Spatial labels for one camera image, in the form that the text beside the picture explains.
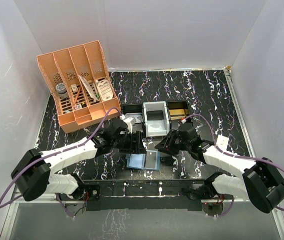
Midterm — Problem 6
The black credit card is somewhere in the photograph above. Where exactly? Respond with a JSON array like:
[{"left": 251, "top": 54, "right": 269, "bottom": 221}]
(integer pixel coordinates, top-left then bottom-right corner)
[
  {"left": 144, "top": 151, "right": 157, "bottom": 169},
  {"left": 146, "top": 110, "right": 164, "bottom": 121}
]

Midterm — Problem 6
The black tray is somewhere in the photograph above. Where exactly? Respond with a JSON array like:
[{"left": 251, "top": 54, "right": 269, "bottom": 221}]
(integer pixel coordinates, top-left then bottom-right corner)
[
  {"left": 167, "top": 100, "right": 193, "bottom": 125},
  {"left": 121, "top": 103, "right": 144, "bottom": 124}
]

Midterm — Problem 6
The orange pencil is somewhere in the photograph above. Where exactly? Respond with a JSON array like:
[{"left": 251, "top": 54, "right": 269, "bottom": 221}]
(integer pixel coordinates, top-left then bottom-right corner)
[{"left": 74, "top": 86, "right": 82, "bottom": 105}]

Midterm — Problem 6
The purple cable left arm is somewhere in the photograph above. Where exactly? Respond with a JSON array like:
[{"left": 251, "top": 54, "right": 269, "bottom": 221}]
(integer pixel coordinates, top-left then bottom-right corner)
[{"left": 0, "top": 106, "right": 124, "bottom": 218}]

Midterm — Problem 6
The white paper packet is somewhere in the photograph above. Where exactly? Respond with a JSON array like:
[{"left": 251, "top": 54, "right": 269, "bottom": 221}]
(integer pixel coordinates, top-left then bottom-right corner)
[{"left": 79, "top": 75, "right": 98, "bottom": 102}]

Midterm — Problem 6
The orange plastic file organizer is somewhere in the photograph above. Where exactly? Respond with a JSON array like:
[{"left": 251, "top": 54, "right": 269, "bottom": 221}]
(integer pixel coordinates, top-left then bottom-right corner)
[{"left": 37, "top": 40, "right": 121, "bottom": 133}]

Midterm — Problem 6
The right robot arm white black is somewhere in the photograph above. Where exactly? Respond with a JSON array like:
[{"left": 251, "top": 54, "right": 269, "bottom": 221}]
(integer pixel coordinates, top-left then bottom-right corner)
[{"left": 155, "top": 122, "right": 284, "bottom": 213}]

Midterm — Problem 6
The small white red box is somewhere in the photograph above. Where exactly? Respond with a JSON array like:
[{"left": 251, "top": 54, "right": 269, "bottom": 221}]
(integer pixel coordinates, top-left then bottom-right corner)
[{"left": 216, "top": 135, "right": 229, "bottom": 151}]

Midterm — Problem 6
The silver card in tray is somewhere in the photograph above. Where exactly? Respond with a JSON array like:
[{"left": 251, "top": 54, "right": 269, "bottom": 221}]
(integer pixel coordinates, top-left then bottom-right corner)
[{"left": 129, "top": 114, "right": 142, "bottom": 124}]

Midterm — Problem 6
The blue leather card holder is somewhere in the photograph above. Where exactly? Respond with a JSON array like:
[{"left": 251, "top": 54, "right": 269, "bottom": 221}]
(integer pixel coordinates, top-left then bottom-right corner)
[{"left": 125, "top": 151, "right": 160, "bottom": 171}]

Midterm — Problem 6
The white plastic bin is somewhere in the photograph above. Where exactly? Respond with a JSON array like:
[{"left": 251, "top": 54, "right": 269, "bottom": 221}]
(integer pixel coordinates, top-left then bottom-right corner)
[{"left": 143, "top": 101, "right": 170, "bottom": 137}]

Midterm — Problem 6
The black tray right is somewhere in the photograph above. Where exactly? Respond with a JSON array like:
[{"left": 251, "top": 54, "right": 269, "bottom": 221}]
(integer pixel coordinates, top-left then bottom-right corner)
[{"left": 167, "top": 100, "right": 193, "bottom": 125}]

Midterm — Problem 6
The roll of tape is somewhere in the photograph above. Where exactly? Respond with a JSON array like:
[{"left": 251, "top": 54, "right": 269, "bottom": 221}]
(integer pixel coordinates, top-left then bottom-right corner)
[{"left": 56, "top": 82, "right": 69, "bottom": 99}]

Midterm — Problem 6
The small white eraser box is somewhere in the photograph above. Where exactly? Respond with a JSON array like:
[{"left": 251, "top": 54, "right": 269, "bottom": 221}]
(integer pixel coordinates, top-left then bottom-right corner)
[{"left": 71, "top": 84, "right": 78, "bottom": 93}]

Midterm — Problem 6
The black tray left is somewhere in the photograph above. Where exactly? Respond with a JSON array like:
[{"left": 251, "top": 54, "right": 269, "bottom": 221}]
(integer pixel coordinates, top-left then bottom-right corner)
[{"left": 121, "top": 103, "right": 144, "bottom": 124}]

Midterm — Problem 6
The white labelled blister pack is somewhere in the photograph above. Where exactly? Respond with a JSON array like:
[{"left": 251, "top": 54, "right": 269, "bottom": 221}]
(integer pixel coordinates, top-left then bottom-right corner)
[{"left": 97, "top": 79, "right": 114, "bottom": 101}]

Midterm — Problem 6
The gold box in tray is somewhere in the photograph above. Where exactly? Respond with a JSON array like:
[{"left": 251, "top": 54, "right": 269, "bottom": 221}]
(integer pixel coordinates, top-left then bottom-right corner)
[{"left": 169, "top": 108, "right": 189, "bottom": 119}]

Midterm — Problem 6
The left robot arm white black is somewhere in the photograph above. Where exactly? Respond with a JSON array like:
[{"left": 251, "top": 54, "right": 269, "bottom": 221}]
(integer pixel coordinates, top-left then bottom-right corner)
[{"left": 11, "top": 115, "right": 146, "bottom": 202}]

